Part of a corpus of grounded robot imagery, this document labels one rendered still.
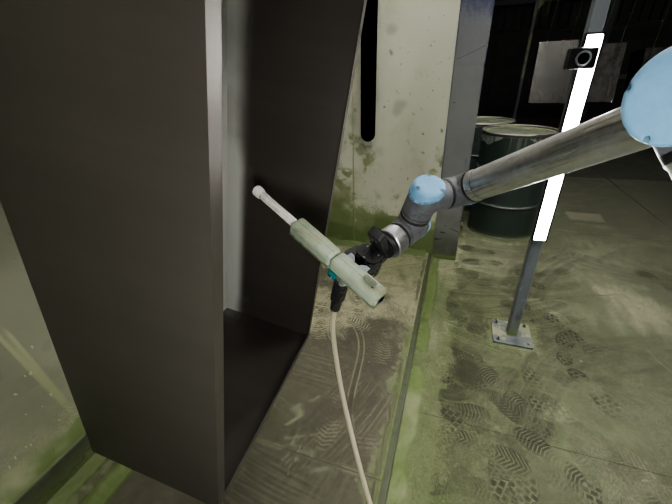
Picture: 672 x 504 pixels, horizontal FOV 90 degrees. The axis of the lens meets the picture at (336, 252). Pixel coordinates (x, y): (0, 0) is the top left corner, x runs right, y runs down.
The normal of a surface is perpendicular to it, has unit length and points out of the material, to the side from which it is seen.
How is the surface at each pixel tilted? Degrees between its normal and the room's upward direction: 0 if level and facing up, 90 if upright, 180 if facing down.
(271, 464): 0
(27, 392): 57
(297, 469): 0
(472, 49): 90
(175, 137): 90
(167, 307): 90
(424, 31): 90
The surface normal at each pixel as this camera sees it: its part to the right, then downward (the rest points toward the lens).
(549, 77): -0.32, 0.31
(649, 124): -0.93, 0.11
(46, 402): 0.77, -0.38
